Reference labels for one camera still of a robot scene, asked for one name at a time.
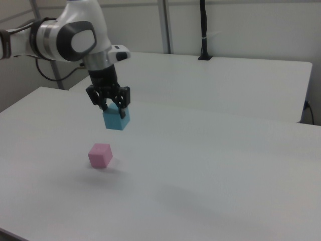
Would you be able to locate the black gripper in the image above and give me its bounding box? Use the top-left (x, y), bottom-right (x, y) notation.
top-left (85, 64), bottom-right (131, 119)

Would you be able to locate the blue foam cube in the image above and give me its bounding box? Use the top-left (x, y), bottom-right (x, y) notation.
top-left (102, 103), bottom-right (131, 132)

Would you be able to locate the pink foam cube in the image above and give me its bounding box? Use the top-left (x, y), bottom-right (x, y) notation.
top-left (87, 143), bottom-right (113, 169)

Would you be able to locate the white desk with side panel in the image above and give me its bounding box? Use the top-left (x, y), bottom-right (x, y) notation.
top-left (69, 51), bottom-right (313, 124)

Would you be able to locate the black cable on robot arm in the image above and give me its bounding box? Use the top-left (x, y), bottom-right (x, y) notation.
top-left (35, 57), bottom-right (85, 82)

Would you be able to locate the grey wall partition post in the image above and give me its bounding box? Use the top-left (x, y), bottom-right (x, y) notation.
top-left (157, 0), bottom-right (174, 54)

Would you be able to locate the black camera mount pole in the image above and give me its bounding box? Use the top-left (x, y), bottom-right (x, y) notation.
top-left (198, 0), bottom-right (214, 61)

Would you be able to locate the black power cable blue plug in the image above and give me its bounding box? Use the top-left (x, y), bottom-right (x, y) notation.
top-left (303, 99), bottom-right (315, 125)

